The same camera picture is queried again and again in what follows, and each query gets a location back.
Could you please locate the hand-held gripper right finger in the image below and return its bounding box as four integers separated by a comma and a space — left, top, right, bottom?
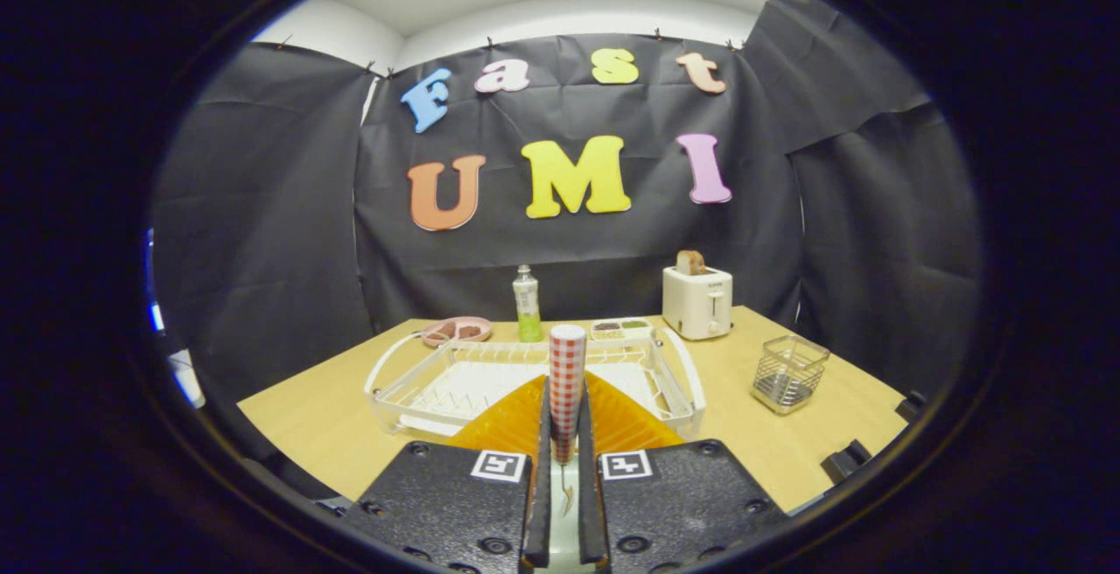
577, 371, 793, 574

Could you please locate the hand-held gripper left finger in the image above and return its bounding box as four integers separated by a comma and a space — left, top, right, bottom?
341, 374, 552, 574

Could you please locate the white wire dish rack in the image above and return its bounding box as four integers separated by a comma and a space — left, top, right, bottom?
364, 327, 707, 439

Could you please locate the metal wire basket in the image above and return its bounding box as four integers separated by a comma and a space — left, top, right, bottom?
751, 334, 830, 416

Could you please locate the red checked handle spoon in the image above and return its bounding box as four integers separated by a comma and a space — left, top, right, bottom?
549, 324, 588, 465

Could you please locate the pink plate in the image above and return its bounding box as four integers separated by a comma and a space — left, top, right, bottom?
421, 316, 494, 348

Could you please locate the white divided grain dish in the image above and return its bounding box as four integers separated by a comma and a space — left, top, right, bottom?
590, 318, 655, 341

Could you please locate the white toaster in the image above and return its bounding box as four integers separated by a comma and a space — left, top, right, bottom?
661, 265, 734, 341

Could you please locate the green drink bottle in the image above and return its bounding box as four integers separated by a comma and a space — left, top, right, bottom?
513, 264, 543, 343

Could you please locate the black backdrop cloth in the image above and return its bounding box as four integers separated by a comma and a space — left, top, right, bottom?
149, 0, 981, 435

